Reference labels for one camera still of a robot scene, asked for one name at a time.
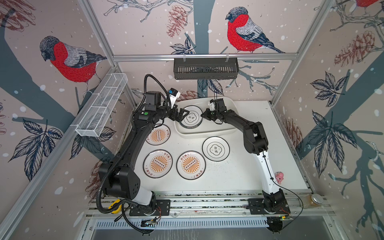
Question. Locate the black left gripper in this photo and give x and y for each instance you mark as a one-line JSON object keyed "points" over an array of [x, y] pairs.
{"points": [[179, 117]]}

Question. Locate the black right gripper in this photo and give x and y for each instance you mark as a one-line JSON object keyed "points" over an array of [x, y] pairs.
{"points": [[208, 114]]}

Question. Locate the white green-rim plate front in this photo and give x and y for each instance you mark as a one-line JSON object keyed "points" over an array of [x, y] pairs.
{"points": [[193, 119]]}

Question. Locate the white green-rim plate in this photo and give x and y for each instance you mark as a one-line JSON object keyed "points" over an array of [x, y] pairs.
{"points": [[193, 119], [216, 149]]}

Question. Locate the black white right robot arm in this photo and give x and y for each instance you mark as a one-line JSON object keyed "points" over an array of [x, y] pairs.
{"points": [[255, 143]]}

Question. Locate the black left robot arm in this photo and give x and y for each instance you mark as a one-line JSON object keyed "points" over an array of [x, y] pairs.
{"points": [[118, 177]]}

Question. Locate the orange sunburst plate rear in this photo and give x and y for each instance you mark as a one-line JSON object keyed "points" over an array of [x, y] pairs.
{"points": [[159, 136]]}

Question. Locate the orange sunburst plate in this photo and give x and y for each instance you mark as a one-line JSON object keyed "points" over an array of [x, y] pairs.
{"points": [[157, 164], [191, 165], [159, 136]]}

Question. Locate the white green-rim plate rear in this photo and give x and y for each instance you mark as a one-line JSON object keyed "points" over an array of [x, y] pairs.
{"points": [[216, 149]]}

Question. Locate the orange sunburst plate centre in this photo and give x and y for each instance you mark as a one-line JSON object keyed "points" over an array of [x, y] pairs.
{"points": [[191, 165]]}

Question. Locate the orange sunburst plate front left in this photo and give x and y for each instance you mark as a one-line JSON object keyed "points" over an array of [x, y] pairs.
{"points": [[157, 164]]}

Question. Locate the pink small toy figure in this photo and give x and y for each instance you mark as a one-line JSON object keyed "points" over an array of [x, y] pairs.
{"points": [[279, 176]]}

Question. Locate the small circuit board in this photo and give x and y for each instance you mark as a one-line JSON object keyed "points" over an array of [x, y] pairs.
{"points": [[148, 223]]}

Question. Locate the glass jar with lid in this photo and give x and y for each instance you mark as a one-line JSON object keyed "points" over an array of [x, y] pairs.
{"points": [[314, 201]]}

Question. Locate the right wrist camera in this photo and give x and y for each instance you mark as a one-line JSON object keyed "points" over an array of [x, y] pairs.
{"points": [[212, 105]]}

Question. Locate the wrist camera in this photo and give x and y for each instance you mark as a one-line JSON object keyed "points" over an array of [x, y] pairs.
{"points": [[174, 95], [212, 105]]}

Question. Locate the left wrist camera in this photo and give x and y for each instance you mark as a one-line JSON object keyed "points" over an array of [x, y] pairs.
{"points": [[174, 95]]}

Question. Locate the black hanging wire shelf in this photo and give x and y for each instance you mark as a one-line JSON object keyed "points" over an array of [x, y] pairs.
{"points": [[206, 69]]}

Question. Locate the white wire mesh basket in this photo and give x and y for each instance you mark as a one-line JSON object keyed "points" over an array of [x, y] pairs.
{"points": [[99, 112]]}

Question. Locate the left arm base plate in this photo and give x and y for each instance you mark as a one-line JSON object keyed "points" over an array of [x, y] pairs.
{"points": [[160, 208]]}

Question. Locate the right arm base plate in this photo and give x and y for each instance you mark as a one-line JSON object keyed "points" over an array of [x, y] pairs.
{"points": [[256, 207]]}

